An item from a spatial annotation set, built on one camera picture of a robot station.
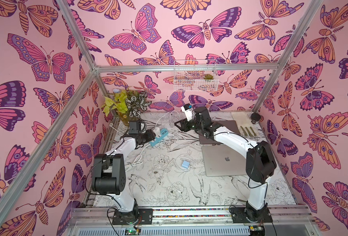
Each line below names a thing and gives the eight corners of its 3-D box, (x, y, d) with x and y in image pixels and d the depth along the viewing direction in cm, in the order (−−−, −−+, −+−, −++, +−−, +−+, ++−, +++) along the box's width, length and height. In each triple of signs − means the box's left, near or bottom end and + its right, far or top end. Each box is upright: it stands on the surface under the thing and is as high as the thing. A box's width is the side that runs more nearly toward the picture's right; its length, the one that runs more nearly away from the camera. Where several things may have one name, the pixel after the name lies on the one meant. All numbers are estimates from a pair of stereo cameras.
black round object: (252, 123, 112) (253, 121, 111) (248, 115, 118) (249, 113, 116) (262, 123, 112) (263, 121, 110) (257, 115, 118) (259, 113, 116)
